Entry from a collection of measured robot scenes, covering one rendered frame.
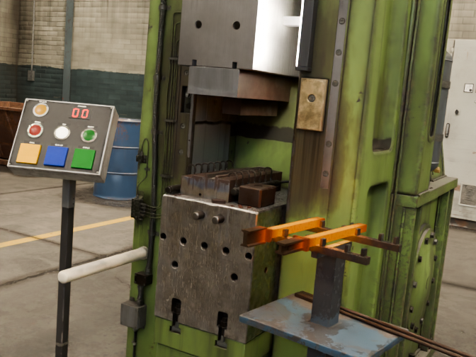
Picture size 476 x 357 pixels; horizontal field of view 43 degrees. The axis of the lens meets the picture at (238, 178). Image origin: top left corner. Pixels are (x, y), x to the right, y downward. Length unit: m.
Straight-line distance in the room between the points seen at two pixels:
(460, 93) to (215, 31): 5.33
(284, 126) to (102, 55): 8.17
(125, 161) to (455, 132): 3.71
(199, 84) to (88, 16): 8.72
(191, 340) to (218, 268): 0.29
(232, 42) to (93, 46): 8.65
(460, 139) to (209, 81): 5.34
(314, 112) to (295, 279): 0.58
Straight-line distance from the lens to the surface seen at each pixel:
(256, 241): 1.61
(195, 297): 2.11
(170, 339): 2.22
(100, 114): 2.27
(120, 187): 6.77
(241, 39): 2.02
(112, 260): 2.29
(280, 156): 2.46
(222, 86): 2.04
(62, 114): 2.31
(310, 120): 2.02
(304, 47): 2.03
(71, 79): 10.93
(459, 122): 7.17
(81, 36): 10.82
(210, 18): 2.09
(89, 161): 2.19
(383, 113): 2.34
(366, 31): 2.01
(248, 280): 1.98
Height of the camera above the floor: 1.28
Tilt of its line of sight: 8 degrees down
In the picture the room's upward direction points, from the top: 5 degrees clockwise
